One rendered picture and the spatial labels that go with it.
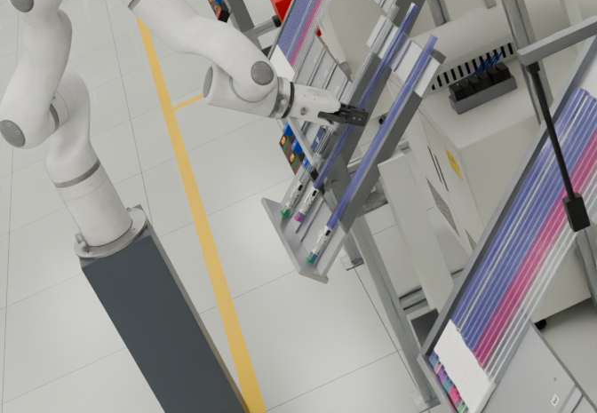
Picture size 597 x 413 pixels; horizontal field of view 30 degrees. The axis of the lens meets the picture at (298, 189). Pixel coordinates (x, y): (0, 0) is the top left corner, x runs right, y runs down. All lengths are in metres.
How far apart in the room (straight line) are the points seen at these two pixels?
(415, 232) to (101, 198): 0.74
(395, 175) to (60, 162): 0.78
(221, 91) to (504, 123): 0.79
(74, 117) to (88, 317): 1.42
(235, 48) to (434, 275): 0.70
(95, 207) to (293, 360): 0.88
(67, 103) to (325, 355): 1.10
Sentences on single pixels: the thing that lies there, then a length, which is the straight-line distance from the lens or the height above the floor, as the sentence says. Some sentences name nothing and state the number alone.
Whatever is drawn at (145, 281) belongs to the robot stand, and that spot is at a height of 0.59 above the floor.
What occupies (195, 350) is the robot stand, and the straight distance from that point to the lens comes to 2.81.
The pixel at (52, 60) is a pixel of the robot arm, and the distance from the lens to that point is 2.42.
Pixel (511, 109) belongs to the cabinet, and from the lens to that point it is 2.70.
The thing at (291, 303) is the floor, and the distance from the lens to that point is 3.45.
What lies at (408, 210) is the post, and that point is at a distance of 2.33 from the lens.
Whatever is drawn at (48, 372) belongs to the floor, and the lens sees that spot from 3.75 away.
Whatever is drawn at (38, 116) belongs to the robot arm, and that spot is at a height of 1.08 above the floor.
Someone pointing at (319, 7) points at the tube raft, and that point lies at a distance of 2.88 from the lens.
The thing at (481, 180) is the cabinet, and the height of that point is 0.52.
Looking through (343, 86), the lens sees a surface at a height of 0.84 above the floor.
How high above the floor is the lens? 1.89
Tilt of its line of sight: 28 degrees down
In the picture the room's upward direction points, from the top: 24 degrees counter-clockwise
